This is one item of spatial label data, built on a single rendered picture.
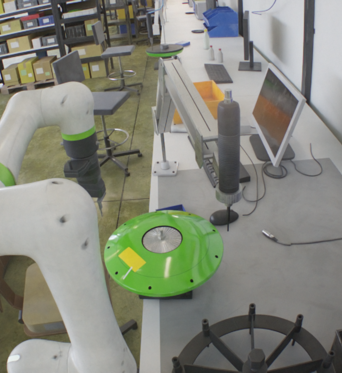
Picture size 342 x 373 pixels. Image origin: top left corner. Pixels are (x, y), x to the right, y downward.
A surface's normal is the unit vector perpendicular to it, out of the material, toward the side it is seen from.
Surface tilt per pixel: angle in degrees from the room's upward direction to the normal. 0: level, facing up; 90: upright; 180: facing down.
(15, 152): 68
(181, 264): 14
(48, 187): 8
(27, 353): 5
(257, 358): 4
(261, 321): 4
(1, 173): 61
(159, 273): 21
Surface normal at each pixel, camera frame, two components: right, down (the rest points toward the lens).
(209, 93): 0.11, 0.47
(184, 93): -0.06, -0.73
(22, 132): 0.88, -0.42
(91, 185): -0.21, 0.51
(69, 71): 0.94, -0.01
